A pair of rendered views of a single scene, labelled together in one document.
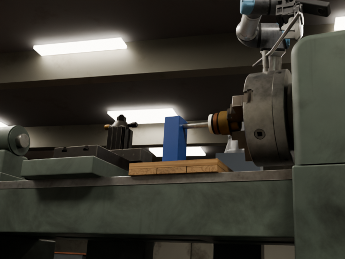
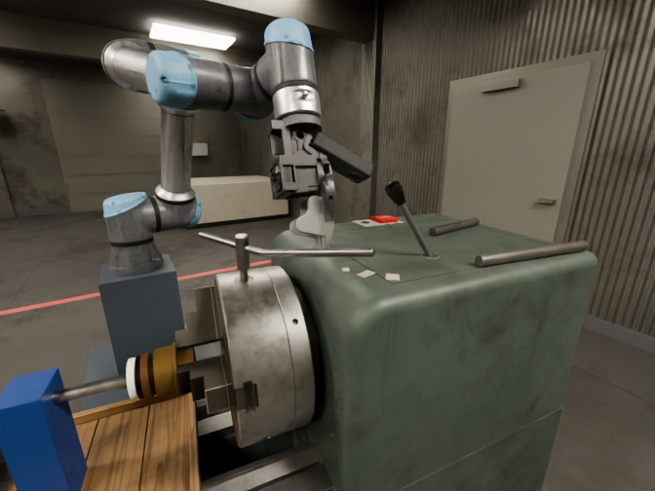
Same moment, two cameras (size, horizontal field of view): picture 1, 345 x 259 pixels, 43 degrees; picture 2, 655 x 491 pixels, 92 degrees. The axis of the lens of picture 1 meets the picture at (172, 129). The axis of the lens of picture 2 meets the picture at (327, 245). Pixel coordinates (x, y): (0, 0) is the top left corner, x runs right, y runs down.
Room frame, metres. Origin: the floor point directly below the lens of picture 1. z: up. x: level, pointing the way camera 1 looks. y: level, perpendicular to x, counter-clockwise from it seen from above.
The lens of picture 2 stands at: (0.90, -0.02, 1.46)
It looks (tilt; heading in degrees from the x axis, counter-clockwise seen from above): 17 degrees down; 311
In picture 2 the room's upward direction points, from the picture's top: straight up
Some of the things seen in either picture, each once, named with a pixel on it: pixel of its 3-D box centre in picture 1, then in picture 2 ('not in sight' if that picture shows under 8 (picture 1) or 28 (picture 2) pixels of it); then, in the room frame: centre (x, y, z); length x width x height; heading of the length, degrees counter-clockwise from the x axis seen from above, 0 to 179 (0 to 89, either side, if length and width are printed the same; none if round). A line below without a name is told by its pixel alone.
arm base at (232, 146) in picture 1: (240, 147); (134, 252); (1.98, -0.32, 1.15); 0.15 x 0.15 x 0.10
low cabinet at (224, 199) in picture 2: not in sight; (226, 198); (7.35, -3.87, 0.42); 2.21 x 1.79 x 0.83; 74
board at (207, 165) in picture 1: (192, 179); (109, 477); (1.48, -0.08, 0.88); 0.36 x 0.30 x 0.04; 155
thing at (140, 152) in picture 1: (123, 158); not in sight; (1.69, 0.19, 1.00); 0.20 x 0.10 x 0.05; 65
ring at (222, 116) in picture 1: (226, 123); (168, 369); (1.43, -0.19, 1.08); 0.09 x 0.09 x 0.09; 65
